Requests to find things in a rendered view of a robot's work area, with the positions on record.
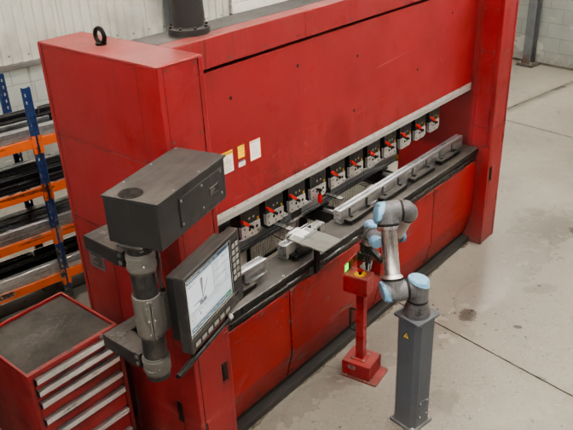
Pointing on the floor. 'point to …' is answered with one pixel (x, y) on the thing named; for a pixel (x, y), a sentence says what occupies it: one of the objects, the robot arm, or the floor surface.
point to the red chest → (61, 370)
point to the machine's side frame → (480, 112)
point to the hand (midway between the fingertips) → (368, 272)
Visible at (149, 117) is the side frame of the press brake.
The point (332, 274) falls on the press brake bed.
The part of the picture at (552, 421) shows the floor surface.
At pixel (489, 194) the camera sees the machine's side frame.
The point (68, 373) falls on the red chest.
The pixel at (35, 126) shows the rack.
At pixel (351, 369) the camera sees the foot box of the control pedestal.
